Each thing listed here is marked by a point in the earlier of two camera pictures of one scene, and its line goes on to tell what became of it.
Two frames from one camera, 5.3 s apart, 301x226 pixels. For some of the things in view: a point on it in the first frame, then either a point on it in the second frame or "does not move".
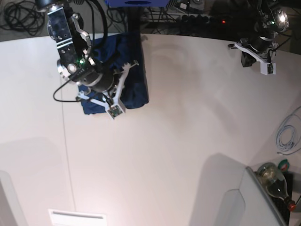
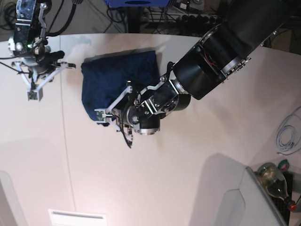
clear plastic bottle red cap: [276, 184] does not move
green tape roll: [284, 165] does not move
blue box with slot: [137, 3] does not move
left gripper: [102, 79] to [43, 62]
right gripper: [260, 44] to [132, 116]
